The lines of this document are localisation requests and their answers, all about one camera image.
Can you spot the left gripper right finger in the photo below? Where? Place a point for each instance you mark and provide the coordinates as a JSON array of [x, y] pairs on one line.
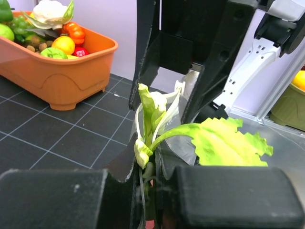
[[211, 197]]

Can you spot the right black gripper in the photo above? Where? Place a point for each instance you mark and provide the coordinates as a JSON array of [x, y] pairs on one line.
[[175, 34]]

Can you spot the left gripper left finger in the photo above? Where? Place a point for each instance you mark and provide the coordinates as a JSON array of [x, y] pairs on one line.
[[73, 199]]

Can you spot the clear polka dot zip bag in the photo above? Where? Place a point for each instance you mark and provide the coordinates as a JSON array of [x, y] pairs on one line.
[[159, 112]]

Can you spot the green celery stalk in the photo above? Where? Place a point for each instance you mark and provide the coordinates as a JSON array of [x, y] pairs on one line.
[[213, 142]]

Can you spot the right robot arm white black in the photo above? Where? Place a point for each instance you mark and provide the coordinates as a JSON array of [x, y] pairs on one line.
[[277, 28]]

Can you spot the red apple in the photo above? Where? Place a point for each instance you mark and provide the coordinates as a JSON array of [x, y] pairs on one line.
[[80, 52]]

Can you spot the olive green bin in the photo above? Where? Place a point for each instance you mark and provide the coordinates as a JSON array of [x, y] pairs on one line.
[[289, 110]]

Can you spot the small orange pumpkin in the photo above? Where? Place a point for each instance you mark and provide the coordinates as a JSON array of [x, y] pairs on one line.
[[75, 32]]

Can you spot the orange plastic bin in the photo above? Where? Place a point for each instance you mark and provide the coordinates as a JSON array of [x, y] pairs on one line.
[[61, 83]]

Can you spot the yellow orange mango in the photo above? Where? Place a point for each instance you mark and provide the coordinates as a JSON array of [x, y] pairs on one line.
[[65, 44]]

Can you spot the green lime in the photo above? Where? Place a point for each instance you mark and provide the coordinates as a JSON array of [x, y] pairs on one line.
[[53, 53], [6, 32]]

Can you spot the white cauliflower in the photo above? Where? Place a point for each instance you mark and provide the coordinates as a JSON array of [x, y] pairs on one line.
[[51, 14]]

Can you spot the brown mushroom cluster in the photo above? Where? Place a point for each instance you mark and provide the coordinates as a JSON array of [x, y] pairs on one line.
[[35, 43]]

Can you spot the green grape bunch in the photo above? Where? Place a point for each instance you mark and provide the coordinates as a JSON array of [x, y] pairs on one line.
[[19, 25]]

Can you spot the green bell pepper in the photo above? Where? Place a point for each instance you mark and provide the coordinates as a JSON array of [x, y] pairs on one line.
[[5, 11]]

